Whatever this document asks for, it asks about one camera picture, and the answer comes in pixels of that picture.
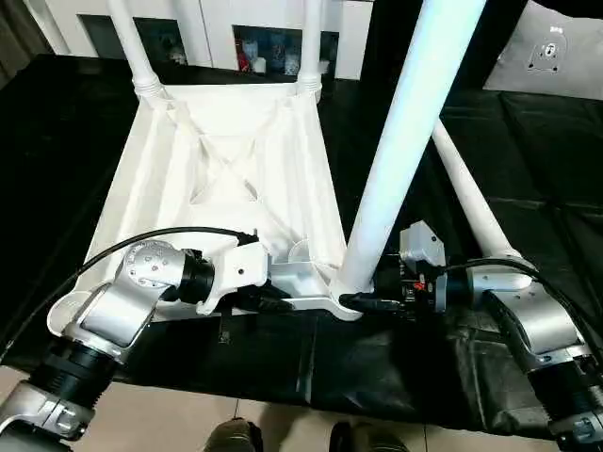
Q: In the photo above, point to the white plastic table top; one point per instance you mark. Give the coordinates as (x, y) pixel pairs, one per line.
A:
(188, 155)

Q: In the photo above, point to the white plastic table leg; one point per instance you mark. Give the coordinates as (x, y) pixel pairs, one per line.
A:
(471, 188)
(414, 117)
(132, 47)
(310, 42)

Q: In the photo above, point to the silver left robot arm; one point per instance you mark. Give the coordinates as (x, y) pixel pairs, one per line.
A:
(118, 306)

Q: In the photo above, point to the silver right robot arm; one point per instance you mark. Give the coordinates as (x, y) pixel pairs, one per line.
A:
(542, 320)

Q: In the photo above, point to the dark right robot foot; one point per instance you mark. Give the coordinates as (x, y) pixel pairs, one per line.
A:
(372, 438)

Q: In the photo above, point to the dark robot foot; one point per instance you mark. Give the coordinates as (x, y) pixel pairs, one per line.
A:
(372, 438)
(233, 435)

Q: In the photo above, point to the dark left robot foot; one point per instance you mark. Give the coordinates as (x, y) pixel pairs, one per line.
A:
(233, 435)

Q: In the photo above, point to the white plastic bottle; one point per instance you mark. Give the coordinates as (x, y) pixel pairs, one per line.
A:
(326, 66)
(260, 65)

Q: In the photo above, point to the red bottle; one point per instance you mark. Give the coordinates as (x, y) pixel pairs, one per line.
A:
(243, 56)

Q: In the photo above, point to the white curved plastic panel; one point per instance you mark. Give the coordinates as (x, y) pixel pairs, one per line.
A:
(546, 56)

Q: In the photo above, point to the white glass-door cabinet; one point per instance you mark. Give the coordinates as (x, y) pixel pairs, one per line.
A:
(207, 28)

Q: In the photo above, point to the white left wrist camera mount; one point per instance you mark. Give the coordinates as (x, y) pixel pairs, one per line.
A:
(240, 268)

